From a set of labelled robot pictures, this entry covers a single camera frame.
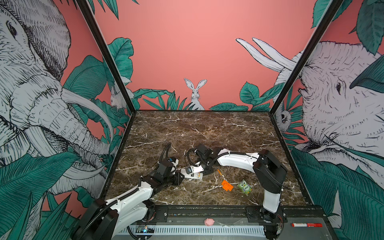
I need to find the white red remote control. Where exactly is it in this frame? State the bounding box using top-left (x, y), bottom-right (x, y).
top-left (181, 169), bottom-right (203, 180)

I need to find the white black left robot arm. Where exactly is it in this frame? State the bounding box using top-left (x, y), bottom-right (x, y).
top-left (71, 157), bottom-right (184, 240)

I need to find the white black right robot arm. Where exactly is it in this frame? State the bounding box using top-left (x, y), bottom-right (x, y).
top-left (194, 145), bottom-right (288, 215)

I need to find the orange toy brick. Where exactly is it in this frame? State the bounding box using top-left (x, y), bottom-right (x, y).
top-left (222, 180), bottom-right (234, 192)

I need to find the red white marker pen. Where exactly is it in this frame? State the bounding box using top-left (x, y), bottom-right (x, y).
top-left (291, 223), bottom-right (323, 228)

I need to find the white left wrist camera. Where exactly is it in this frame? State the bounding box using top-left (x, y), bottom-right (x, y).
top-left (169, 157), bottom-right (179, 175)

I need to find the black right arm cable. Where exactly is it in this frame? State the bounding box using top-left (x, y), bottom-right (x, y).
top-left (184, 147), bottom-right (200, 167)

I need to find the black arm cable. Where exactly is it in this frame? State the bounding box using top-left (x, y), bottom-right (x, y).
top-left (158, 142), bottom-right (172, 164)
top-left (184, 147), bottom-right (200, 167)

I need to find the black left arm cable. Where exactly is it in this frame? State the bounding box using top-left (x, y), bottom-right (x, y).
top-left (158, 142), bottom-right (172, 164)

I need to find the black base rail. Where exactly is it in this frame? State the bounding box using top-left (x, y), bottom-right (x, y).
top-left (149, 205), bottom-right (327, 224)

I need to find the white slotted cable duct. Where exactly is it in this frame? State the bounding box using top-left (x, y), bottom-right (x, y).
top-left (119, 225), bottom-right (266, 238)

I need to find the black corner frame post left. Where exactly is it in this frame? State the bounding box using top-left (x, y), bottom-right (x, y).
top-left (76, 0), bottom-right (136, 114)

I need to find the black corner frame post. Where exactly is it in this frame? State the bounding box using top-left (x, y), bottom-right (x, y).
top-left (269, 0), bottom-right (344, 117)
top-left (76, 0), bottom-right (136, 114)

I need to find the black corner frame post right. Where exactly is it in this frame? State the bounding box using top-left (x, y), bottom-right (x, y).
top-left (269, 0), bottom-right (344, 117)

